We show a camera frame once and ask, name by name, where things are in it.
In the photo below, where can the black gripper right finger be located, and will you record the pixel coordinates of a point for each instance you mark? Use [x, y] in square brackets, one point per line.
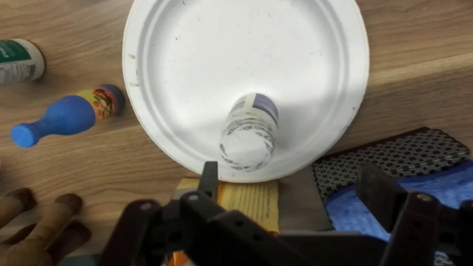
[418, 231]

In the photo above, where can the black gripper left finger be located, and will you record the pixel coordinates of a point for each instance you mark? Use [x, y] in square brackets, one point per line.
[196, 237]

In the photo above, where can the white pill bottle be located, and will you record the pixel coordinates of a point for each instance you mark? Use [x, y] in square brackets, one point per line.
[248, 131]

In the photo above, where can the white paper plate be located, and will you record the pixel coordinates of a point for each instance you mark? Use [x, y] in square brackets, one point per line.
[221, 60]

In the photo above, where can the blue sponge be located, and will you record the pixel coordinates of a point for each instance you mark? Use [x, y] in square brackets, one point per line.
[443, 187]

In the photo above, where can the yellow open cardboard box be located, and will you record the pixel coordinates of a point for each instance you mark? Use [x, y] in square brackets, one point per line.
[251, 202]

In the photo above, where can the brown moose plush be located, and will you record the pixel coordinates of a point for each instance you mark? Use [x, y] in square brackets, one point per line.
[44, 231]

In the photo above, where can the blue toy bowling pin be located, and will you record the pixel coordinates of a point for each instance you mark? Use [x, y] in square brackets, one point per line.
[68, 116]

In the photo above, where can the green-label white supplement bottle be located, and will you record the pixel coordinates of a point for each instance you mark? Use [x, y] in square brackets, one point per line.
[19, 62]

